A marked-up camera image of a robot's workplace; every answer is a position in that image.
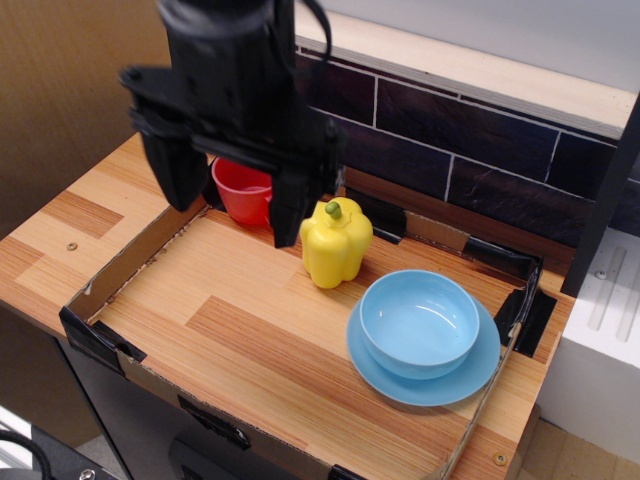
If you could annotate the cardboard tray border with tape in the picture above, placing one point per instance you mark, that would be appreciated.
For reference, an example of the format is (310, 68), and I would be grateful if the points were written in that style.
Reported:
(203, 347)

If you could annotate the light blue bowl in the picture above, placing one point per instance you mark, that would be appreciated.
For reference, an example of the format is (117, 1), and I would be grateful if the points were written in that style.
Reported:
(417, 324)

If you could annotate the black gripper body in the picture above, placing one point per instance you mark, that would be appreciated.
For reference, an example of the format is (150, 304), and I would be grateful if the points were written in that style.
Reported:
(231, 87)

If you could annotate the red plastic cup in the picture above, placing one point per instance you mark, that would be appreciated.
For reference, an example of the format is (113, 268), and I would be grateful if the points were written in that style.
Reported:
(246, 193)

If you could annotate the light blue plate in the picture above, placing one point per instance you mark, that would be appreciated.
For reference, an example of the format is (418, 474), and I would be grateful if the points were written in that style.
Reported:
(475, 371)

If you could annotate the yellow toy bell pepper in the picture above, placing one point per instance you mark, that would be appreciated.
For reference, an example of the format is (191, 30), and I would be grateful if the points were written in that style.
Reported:
(335, 239)

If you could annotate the wooden shelf with tile backsplash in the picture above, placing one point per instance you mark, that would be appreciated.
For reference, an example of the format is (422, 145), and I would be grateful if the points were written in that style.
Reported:
(505, 151)

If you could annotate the white appliance at right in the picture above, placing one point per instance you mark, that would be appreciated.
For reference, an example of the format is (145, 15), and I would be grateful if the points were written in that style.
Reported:
(592, 387)

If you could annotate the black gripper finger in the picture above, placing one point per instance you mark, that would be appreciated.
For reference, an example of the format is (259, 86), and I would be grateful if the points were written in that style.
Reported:
(295, 195)
(181, 170)

